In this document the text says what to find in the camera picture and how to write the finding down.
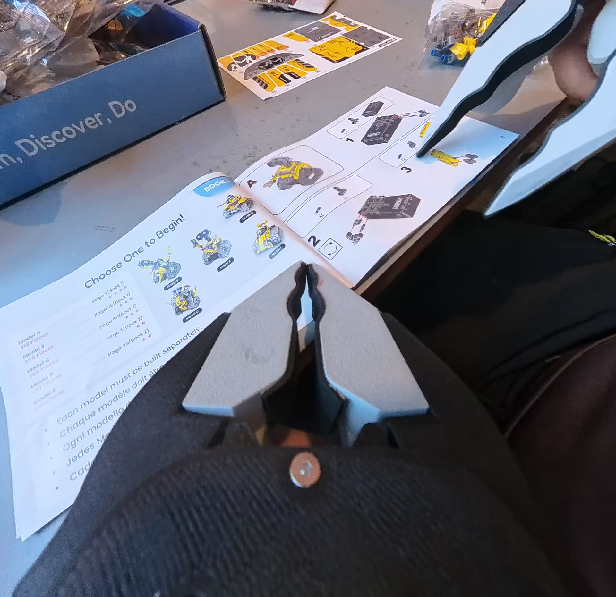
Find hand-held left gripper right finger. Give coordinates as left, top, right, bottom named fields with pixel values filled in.
left=307, top=264, right=430, bottom=448

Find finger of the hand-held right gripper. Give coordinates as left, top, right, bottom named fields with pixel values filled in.
left=417, top=0, right=598, bottom=157
left=483, top=72, right=616, bottom=218

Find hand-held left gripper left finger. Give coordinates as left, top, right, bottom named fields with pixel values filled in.
left=182, top=262, right=309, bottom=446

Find robot kit instruction booklet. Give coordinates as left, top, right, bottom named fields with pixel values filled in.
left=0, top=86, right=520, bottom=542

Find blue cardboard kit box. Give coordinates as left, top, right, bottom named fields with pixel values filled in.
left=0, top=0, right=227, bottom=207

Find grey desk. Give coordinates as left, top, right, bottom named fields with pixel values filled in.
left=0, top=0, right=571, bottom=559

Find person's right hand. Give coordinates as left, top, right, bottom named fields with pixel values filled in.
left=550, top=29, right=603, bottom=109

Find bag of yellow blue parts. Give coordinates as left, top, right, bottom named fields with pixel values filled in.
left=419, top=0, right=501, bottom=71

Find yellow and black sticker sheet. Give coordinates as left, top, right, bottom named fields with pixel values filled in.
left=217, top=10, right=402, bottom=101

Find bags of parts in box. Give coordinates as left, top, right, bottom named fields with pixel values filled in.
left=0, top=0, right=186, bottom=102

